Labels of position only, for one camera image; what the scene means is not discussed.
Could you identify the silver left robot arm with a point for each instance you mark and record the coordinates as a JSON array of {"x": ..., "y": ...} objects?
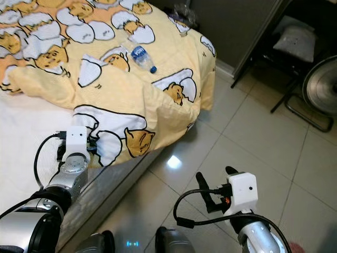
[{"x": 71, "y": 176}]

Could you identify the grey floor fan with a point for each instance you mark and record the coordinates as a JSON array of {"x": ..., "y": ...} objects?
[{"x": 321, "y": 84}]

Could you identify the white mattress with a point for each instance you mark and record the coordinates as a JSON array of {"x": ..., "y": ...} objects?
[{"x": 21, "y": 147}]

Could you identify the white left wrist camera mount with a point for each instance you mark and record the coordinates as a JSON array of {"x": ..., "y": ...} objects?
[{"x": 76, "y": 138}]

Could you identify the yellow egg print blanket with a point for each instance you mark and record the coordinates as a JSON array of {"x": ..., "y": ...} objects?
[{"x": 121, "y": 100}]

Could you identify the dark wardrobe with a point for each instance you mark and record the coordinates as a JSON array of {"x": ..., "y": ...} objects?
[{"x": 231, "y": 26}]

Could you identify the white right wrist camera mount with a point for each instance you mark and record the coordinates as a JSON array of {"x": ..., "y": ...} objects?
[{"x": 242, "y": 192}]

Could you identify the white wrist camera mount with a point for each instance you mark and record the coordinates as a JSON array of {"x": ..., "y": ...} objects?
[
  {"x": 76, "y": 138},
  {"x": 242, "y": 192}
]

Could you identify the crumpled plastic bag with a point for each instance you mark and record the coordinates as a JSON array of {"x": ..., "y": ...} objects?
[{"x": 183, "y": 21}]

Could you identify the grey seat cushion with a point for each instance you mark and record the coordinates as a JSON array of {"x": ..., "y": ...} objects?
[{"x": 295, "y": 39}]

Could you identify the robot right leg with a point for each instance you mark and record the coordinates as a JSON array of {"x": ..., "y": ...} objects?
[{"x": 174, "y": 242}]

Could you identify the black metal chair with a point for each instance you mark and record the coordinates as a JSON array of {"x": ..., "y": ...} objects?
[{"x": 279, "y": 66}]

